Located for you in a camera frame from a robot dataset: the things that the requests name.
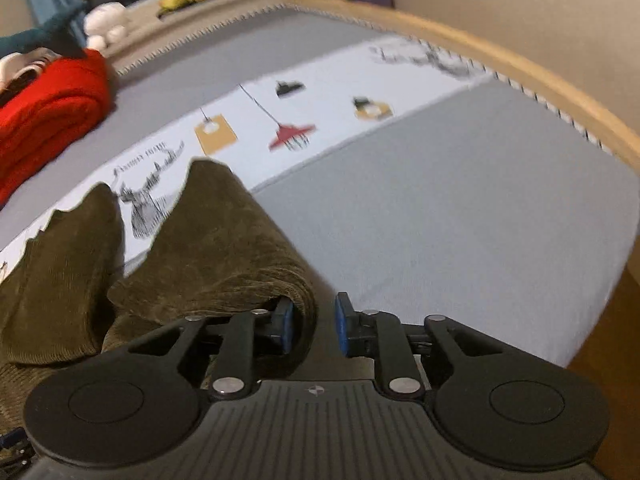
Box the teal plush shark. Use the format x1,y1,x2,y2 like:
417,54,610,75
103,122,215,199
0,0,86,58

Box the red folded blanket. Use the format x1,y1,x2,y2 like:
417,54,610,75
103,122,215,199
1,49,114,203

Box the dark olive corduroy pants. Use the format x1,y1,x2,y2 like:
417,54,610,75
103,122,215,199
1,159,318,430

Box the wooden bed frame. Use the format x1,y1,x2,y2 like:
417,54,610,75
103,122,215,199
284,0,639,170

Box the grey printed bed sheet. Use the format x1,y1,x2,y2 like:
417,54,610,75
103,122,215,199
1,9,639,365

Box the striped folded garment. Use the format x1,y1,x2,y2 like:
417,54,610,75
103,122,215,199
1,48,61,101

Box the white plush toy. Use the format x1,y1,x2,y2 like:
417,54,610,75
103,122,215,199
84,2,129,52

